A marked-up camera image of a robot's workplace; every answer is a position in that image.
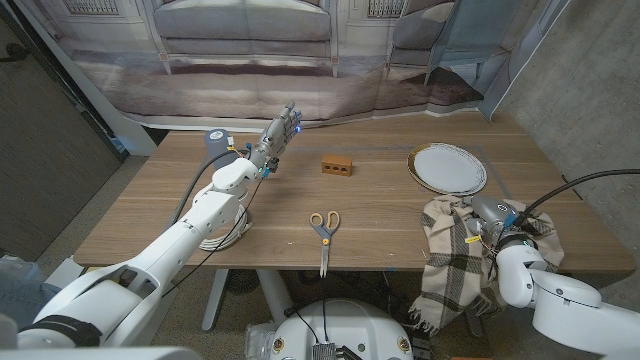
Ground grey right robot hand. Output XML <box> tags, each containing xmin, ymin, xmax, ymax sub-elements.
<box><xmin>464</xmin><ymin>194</ymin><xmax>527</xmax><ymax>250</ymax></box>

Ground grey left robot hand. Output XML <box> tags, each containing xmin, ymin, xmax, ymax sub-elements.
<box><xmin>248</xmin><ymin>101</ymin><xmax>303</xmax><ymax>175</ymax></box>

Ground cream plaid fringed scarf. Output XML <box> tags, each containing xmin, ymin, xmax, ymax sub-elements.
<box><xmin>409</xmin><ymin>194</ymin><xmax>566</xmax><ymax>336</ymax></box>

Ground white gold-rimmed paper plate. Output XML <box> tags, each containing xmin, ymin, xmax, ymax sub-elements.
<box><xmin>407</xmin><ymin>142</ymin><xmax>489</xmax><ymax>196</ymax></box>

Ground brown brick block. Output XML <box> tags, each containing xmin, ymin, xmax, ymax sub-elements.
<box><xmin>320</xmin><ymin>154</ymin><xmax>354</xmax><ymax>177</ymax></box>

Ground printed living room backdrop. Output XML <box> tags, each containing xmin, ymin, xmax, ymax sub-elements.
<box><xmin>14</xmin><ymin>0</ymin><xmax>571</xmax><ymax>133</ymax></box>

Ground dark round floor fan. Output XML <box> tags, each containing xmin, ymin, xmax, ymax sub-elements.
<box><xmin>224</xmin><ymin>269</ymin><xmax>262</xmax><ymax>297</ymax></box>

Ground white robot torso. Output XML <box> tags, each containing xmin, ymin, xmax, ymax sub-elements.
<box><xmin>268</xmin><ymin>298</ymin><xmax>415</xmax><ymax>360</ymax></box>

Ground clear plastic bag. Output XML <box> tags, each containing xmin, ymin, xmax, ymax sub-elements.
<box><xmin>243</xmin><ymin>322</ymin><xmax>277</xmax><ymax>360</ymax></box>

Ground blue denim fabric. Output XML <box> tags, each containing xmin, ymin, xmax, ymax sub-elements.
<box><xmin>0</xmin><ymin>268</ymin><xmax>62</xmax><ymax>334</ymax></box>

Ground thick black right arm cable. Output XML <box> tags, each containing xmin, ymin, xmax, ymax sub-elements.
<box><xmin>514</xmin><ymin>168</ymin><xmax>640</xmax><ymax>230</ymax></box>

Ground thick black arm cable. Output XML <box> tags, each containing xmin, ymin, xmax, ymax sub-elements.
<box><xmin>514</xmin><ymin>168</ymin><xmax>640</xmax><ymax>230</ymax></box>
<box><xmin>167</xmin><ymin>148</ymin><xmax>241</xmax><ymax>229</ymax></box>

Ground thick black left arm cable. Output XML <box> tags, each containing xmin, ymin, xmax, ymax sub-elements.
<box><xmin>167</xmin><ymin>148</ymin><xmax>241</xmax><ymax>229</ymax></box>

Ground white coiled cable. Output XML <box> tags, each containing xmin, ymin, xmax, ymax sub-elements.
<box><xmin>199</xmin><ymin>204</ymin><xmax>254</xmax><ymax>252</ymax></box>

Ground scissors with tan handles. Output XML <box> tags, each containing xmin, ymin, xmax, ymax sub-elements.
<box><xmin>308</xmin><ymin>210</ymin><xmax>341</xmax><ymax>279</ymax></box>

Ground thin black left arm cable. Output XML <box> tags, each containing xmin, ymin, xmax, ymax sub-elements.
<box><xmin>162</xmin><ymin>177</ymin><xmax>265</xmax><ymax>299</ymax></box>

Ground white table leg frame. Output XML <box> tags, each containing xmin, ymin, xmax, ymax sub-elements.
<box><xmin>201</xmin><ymin>268</ymin><xmax>295</xmax><ymax>333</ymax></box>

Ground white slanted post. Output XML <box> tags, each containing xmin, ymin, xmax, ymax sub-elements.
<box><xmin>13</xmin><ymin>0</ymin><xmax>157</xmax><ymax>157</ymax></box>

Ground black door handle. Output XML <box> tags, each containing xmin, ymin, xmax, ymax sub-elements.
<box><xmin>0</xmin><ymin>42</ymin><xmax>30</xmax><ymax>64</ymax></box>

